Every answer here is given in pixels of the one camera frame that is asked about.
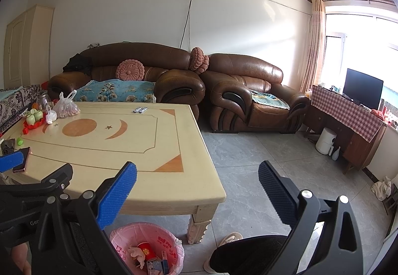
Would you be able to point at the glass jar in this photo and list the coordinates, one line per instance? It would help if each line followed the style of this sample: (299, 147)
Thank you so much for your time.
(43, 100)

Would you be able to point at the floral covered sofa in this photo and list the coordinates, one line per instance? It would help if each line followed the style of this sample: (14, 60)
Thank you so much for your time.
(15, 104)

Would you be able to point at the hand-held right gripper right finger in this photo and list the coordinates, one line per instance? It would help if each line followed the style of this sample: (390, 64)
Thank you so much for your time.
(276, 194)

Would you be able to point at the red checked tablecloth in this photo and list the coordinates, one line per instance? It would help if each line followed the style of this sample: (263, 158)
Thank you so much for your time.
(345, 110)

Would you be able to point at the red paper cup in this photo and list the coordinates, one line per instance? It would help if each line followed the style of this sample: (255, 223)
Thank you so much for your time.
(146, 250)

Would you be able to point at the blue seat cover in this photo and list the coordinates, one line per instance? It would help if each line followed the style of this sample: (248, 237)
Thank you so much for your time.
(270, 100)

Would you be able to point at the black clothing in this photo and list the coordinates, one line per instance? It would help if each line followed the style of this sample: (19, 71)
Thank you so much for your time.
(77, 62)

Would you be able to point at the blue white small box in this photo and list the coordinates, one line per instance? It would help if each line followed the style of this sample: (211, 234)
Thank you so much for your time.
(164, 262)

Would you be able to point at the black phone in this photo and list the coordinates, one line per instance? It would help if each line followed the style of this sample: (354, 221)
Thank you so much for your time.
(23, 161)

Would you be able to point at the white tissue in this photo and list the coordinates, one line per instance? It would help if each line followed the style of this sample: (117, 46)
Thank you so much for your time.
(136, 256)

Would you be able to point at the brown leather armchair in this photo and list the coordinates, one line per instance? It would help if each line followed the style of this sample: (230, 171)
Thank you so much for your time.
(245, 69)

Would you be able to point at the person's left hand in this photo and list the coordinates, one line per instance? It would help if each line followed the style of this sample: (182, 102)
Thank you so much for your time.
(21, 261)

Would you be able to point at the window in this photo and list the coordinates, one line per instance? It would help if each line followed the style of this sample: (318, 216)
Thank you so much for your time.
(357, 38)

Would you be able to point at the wooden cabinet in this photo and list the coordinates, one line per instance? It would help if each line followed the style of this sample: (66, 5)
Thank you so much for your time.
(357, 144)

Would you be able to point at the bin with pink bag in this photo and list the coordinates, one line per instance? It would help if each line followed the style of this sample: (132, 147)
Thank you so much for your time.
(124, 234)

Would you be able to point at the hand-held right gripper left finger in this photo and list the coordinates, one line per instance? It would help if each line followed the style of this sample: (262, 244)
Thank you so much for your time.
(116, 194)

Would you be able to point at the pink curtain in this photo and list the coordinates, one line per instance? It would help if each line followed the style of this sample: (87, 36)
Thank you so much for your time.
(312, 44)

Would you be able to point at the brown leather sofa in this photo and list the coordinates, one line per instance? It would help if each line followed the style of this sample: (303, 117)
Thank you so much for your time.
(140, 54)

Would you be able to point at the blue floral blanket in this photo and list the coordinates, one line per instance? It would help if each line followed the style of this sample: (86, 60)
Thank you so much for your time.
(115, 91)

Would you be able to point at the beige sneaker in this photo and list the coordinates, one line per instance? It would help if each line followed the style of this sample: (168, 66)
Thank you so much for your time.
(230, 239)

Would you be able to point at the cream cloth bundle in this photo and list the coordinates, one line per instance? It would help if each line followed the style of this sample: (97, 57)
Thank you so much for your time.
(381, 189)

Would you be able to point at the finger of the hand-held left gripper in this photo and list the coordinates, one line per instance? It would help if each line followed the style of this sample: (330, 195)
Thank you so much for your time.
(53, 181)
(12, 160)

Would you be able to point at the white round appliance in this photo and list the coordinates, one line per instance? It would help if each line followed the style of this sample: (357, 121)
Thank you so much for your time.
(326, 141)

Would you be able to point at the pink round cushion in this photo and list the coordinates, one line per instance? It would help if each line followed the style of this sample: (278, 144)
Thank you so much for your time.
(196, 58)
(205, 65)
(130, 70)

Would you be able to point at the small white plastic bag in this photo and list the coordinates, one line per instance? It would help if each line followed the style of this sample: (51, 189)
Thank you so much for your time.
(51, 117)

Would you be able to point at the plastic bag of nuts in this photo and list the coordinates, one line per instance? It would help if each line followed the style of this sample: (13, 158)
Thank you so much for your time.
(69, 108)

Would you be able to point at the green cup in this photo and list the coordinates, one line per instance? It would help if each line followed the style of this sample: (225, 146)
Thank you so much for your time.
(30, 119)
(38, 114)

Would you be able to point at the black monitor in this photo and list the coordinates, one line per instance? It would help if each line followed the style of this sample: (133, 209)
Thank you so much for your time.
(362, 86)

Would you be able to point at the cream wardrobe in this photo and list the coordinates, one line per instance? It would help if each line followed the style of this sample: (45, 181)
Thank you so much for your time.
(28, 44)

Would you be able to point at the red tray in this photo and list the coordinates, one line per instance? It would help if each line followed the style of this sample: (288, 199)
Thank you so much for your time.
(34, 127)

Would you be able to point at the beige coffee table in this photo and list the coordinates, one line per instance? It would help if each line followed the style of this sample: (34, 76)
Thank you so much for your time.
(108, 153)

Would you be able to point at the white bottle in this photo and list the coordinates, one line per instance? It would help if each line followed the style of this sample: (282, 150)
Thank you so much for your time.
(335, 153)

